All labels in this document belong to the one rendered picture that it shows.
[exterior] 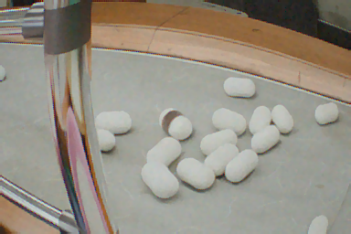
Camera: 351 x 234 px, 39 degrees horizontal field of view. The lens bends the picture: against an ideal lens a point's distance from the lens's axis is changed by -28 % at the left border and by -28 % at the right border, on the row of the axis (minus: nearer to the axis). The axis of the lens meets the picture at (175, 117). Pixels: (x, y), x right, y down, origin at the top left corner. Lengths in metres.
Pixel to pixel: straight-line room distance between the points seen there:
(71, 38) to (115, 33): 0.51
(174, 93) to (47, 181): 0.18
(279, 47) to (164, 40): 0.13
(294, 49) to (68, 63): 0.46
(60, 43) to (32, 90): 0.45
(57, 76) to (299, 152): 0.34
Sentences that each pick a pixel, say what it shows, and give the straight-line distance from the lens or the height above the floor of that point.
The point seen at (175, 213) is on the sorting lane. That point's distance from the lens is 0.46.
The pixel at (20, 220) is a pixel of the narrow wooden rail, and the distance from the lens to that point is 0.43.
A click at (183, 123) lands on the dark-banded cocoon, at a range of 0.53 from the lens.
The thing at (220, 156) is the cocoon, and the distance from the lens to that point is 0.49.
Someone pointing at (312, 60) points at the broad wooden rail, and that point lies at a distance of 0.64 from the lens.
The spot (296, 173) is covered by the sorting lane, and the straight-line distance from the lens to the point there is 0.50.
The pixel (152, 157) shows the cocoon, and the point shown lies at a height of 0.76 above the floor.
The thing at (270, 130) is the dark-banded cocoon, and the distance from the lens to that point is 0.52.
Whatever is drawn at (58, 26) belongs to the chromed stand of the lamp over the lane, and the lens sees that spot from 0.22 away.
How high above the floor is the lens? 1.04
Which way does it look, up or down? 31 degrees down
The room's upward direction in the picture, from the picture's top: 3 degrees counter-clockwise
